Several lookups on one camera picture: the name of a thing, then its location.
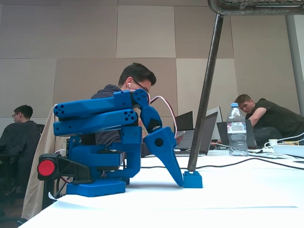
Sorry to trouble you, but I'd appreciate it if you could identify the beige jacket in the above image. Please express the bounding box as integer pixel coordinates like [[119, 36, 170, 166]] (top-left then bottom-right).
[[21, 104, 72, 220]]

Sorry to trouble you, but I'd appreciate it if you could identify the red white black servo cable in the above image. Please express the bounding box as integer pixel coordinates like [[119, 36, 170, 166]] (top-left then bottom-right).
[[148, 95, 178, 138]]

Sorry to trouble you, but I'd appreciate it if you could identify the grey lid laptop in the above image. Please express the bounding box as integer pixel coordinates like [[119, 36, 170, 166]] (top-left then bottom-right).
[[198, 111, 219, 156]]

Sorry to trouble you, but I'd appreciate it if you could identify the clear plastic water bottle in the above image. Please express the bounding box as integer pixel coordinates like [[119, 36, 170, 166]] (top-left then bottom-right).
[[226, 102, 249, 157]]

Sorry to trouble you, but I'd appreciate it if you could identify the man in dark hoodie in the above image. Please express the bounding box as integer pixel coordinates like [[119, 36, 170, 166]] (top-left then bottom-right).
[[91, 62, 181, 159]]

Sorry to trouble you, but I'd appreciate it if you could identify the blue toy brick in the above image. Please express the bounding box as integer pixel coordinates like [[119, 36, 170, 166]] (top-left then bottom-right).
[[182, 170, 203, 189]]

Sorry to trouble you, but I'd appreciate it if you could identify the dark metal frame stand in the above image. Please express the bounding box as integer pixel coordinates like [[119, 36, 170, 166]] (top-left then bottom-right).
[[187, 0, 304, 172]]

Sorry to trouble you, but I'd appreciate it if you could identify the white tray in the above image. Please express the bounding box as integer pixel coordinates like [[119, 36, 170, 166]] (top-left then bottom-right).
[[272, 144, 304, 158]]

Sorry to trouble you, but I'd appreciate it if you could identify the grey metal pole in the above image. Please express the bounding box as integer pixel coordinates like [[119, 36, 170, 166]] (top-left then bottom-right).
[[285, 14, 304, 114]]

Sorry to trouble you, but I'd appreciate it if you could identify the black thinkpad laptop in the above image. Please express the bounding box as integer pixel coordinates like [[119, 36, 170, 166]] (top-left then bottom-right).
[[216, 119, 259, 150]]

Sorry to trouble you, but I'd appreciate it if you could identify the man with glasses, dark jacket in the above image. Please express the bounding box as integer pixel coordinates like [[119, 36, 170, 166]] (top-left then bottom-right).
[[0, 104, 42, 200]]

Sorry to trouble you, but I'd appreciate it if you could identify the black clamp with red knob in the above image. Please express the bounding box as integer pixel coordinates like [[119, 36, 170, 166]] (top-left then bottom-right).
[[37, 153, 94, 211]]

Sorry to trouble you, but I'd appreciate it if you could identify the silver laptop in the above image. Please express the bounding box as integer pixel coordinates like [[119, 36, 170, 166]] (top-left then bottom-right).
[[206, 106, 224, 141]]

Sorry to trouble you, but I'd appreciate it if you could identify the man in black t-shirt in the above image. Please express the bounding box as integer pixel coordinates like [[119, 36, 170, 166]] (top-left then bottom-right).
[[234, 94, 304, 146]]

